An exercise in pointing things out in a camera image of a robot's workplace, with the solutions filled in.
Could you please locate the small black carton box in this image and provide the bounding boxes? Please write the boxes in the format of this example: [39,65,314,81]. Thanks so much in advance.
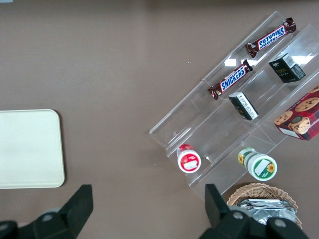
[268,52,307,84]
[228,91,259,121]

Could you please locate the red lid snack jar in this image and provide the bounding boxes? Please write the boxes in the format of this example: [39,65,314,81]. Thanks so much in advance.
[176,143,202,173]

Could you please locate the green lid snack jar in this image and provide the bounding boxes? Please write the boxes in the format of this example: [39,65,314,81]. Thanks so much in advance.
[237,147,278,181]

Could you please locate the cream plastic tray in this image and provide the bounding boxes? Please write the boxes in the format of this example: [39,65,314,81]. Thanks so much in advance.
[0,109,65,189]

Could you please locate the clear acrylic stepped shelf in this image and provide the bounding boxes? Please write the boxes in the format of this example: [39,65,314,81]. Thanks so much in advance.
[149,10,319,201]

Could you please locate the red chocolate chip cookie box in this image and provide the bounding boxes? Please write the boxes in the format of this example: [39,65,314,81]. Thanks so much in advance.
[273,86,319,141]

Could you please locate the light wicker basket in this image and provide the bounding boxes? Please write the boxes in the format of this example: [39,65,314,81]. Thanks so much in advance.
[226,183,304,230]

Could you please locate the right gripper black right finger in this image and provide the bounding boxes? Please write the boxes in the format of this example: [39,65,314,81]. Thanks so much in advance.
[199,183,312,239]

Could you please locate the silver foil packs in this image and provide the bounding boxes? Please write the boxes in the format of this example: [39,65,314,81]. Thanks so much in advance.
[235,198,299,226]

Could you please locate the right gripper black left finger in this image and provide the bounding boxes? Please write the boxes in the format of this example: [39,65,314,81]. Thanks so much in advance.
[0,184,94,239]

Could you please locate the Snickers chocolate bar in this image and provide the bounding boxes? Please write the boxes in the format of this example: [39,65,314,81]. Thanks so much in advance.
[245,17,297,59]
[207,59,254,101]

